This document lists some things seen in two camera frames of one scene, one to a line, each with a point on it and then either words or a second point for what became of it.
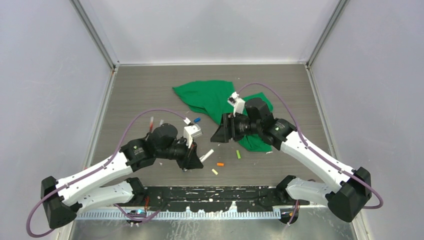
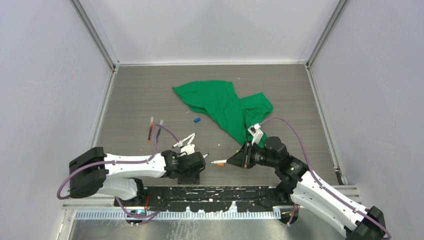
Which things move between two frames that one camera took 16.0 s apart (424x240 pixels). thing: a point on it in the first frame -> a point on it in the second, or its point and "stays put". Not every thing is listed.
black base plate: x=214 y=198 stays put
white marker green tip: x=205 y=157 -> x=219 y=161
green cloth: x=212 y=96 stays put
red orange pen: x=151 y=124 stays put
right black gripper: x=225 y=133 -> x=243 y=158
